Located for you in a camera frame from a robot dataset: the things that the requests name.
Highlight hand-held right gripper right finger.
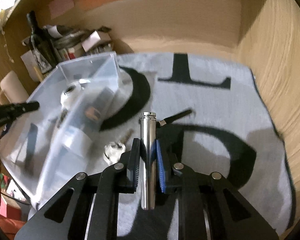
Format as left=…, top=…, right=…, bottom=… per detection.
left=151, top=139, right=279, bottom=240

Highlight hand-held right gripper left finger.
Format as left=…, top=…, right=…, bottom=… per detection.
left=15, top=137, right=142, bottom=240

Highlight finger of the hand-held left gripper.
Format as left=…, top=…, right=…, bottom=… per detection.
left=0, top=101, right=40, bottom=132

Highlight silver metal tube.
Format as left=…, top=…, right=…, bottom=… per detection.
left=140, top=111, right=157, bottom=210

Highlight clear plastic bin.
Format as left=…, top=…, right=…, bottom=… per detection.
left=0, top=52, right=123, bottom=205

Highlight white handheld device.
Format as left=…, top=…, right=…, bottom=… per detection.
left=61, top=81, right=84, bottom=108

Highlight beige mug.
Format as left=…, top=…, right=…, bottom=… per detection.
left=0, top=70, right=29, bottom=105

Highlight white charger plug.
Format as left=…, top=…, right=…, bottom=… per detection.
left=104, top=142, right=127, bottom=165

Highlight white paper note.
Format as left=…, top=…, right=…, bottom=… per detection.
left=20, top=50, right=39, bottom=80

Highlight black slim tool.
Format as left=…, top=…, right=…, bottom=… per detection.
left=159, top=109, right=193, bottom=128

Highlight dark wine bottle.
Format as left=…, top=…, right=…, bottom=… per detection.
left=27, top=11, right=57, bottom=74

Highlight clutter pile in corner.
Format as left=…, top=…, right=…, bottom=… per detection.
left=44, top=25, right=115, bottom=59

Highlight grey printed mat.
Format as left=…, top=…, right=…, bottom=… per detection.
left=27, top=52, right=297, bottom=240

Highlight white card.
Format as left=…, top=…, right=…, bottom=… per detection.
left=82, top=31, right=102, bottom=52

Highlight pink sticky note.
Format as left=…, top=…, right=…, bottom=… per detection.
left=49, top=0, right=75, bottom=19

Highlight red cloth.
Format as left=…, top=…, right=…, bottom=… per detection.
left=0, top=195, right=28, bottom=234

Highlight white charger cable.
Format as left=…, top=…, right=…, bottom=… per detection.
left=0, top=10, right=14, bottom=63

